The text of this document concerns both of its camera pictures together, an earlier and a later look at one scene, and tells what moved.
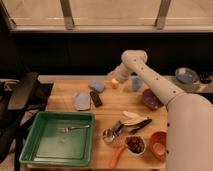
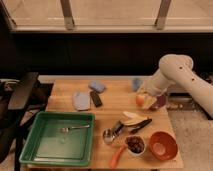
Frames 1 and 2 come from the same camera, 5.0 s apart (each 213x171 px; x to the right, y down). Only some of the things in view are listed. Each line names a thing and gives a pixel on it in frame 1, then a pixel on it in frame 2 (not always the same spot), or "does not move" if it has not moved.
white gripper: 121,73 -> 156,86
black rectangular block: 96,99 does not move
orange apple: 114,83 -> 140,100
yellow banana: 128,118 does not move
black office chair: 21,101 does not move
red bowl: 158,144 does not move
